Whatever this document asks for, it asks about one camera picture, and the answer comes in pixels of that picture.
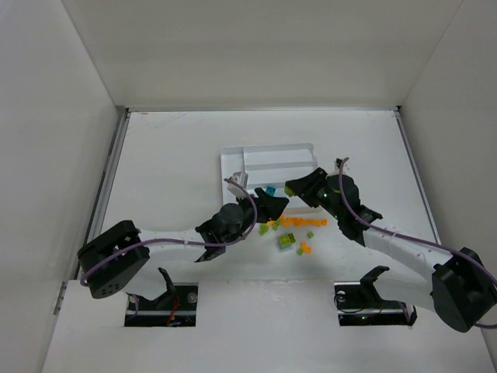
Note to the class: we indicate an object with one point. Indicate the white compartment tray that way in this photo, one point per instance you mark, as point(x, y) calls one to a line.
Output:
point(269, 165)

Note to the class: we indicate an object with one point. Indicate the green lego brick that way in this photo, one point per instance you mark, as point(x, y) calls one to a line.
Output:
point(288, 191)

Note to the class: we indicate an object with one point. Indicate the orange lego row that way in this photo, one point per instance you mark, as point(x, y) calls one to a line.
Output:
point(297, 222)

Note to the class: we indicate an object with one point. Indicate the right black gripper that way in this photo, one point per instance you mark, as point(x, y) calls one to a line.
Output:
point(316, 186)

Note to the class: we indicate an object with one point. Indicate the small green lego cluster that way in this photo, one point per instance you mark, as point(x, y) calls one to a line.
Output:
point(270, 225)

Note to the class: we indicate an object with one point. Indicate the small orange curved lego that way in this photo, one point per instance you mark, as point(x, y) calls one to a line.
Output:
point(305, 247)

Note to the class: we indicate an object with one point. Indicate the teal green lego stack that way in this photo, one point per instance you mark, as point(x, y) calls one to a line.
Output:
point(286, 241)

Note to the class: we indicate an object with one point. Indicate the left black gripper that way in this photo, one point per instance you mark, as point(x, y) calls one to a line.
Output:
point(258, 204)

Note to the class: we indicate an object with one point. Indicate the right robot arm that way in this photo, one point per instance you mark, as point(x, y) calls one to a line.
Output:
point(453, 283)

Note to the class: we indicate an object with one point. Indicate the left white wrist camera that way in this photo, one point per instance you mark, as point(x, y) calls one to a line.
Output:
point(237, 184)

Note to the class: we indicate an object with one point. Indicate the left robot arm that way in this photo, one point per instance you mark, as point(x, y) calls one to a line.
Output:
point(114, 258)

